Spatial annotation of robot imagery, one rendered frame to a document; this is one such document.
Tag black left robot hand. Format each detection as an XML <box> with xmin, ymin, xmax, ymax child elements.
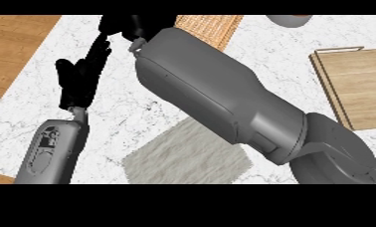
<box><xmin>55</xmin><ymin>32</ymin><xmax>114</xmax><ymax>112</ymax></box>

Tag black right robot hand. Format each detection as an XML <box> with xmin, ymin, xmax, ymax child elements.
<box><xmin>97</xmin><ymin>14</ymin><xmax>180</xmax><ymax>43</ymax></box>

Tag tan wicker basket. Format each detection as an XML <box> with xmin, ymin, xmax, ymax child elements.
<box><xmin>174</xmin><ymin>14</ymin><xmax>245</xmax><ymax>53</ymax></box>

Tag grey woven placemat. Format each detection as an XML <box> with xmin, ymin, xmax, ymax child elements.
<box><xmin>121</xmin><ymin>115</ymin><xmax>254</xmax><ymax>185</ymax></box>

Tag grey round bowl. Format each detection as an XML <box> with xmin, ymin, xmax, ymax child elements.
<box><xmin>264</xmin><ymin>14</ymin><xmax>314</xmax><ymax>29</ymax></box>

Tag light wooden cutting board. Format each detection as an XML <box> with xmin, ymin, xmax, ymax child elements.
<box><xmin>308</xmin><ymin>46</ymin><xmax>376</xmax><ymax>131</ymax></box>

